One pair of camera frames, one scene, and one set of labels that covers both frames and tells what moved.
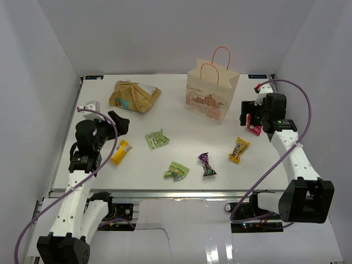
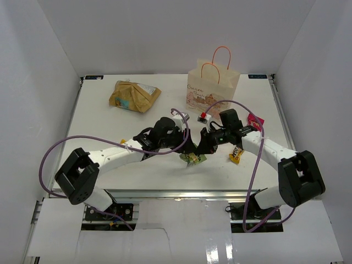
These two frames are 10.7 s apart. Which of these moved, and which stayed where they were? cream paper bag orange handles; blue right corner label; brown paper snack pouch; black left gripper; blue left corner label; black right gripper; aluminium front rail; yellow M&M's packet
Moved: black right gripper; black left gripper
Stayed: blue left corner label; brown paper snack pouch; aluminium front rail; cream paper bag orange handles; blue right corner label; yellow M&M's packet
